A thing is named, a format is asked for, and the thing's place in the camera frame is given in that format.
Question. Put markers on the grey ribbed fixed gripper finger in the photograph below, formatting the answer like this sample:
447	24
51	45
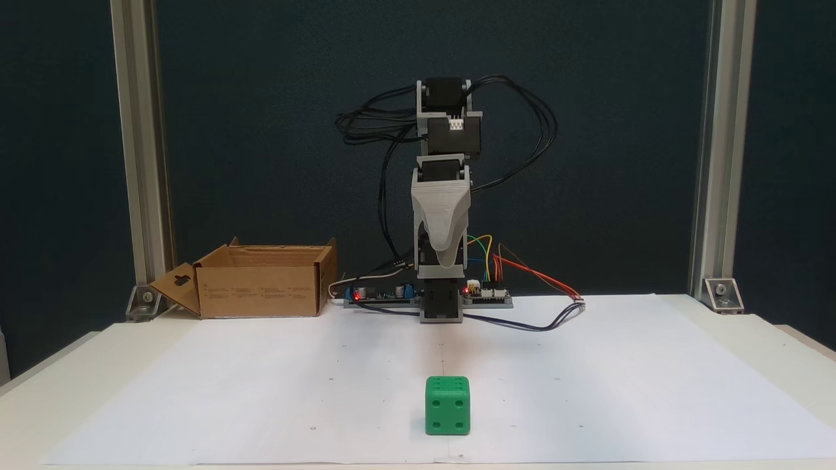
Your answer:
443	209

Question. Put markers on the green die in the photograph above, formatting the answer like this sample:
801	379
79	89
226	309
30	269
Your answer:
447	408

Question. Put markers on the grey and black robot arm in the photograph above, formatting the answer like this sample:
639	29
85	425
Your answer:
450	137

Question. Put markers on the circuit board on grey holder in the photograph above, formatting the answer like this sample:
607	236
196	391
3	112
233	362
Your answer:
385	295

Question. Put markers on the brown cardboard box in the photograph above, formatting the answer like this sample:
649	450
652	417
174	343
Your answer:
261	290

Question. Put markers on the aluminium profile post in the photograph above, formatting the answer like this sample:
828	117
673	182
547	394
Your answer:
722	130
140	130

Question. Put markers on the grey corner bracket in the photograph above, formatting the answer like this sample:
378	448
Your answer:
145	301
723	294

